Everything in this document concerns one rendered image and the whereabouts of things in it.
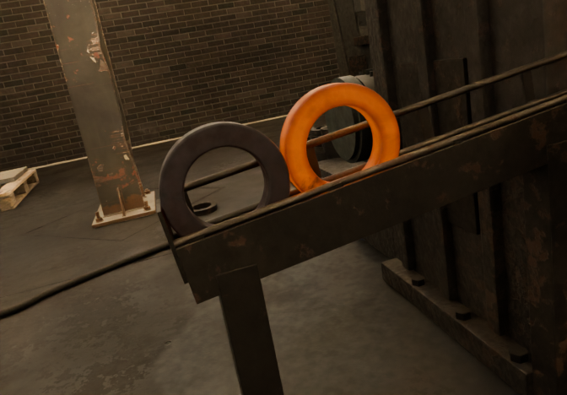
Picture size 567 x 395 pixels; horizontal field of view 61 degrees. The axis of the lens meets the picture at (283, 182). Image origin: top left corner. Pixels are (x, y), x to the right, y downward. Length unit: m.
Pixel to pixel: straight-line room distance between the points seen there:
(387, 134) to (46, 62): 6.28
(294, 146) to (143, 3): 6.17
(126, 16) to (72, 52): 3.63
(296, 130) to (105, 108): 2.56
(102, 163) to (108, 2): 3.86
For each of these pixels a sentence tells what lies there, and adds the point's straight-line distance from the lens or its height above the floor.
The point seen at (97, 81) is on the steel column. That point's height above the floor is 0.86.
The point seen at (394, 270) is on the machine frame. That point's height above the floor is 0.07.
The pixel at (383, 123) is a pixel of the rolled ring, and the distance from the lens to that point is 0.73.
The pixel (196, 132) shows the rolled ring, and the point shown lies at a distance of 0.65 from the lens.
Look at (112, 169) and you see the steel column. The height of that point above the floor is 0.32.
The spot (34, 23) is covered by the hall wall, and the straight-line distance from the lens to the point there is 6.89.
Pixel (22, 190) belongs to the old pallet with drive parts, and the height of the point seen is 0.06.
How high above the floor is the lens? 0.80
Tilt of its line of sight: 14 degrees down
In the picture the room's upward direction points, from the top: 10 degrees counter-clockwise
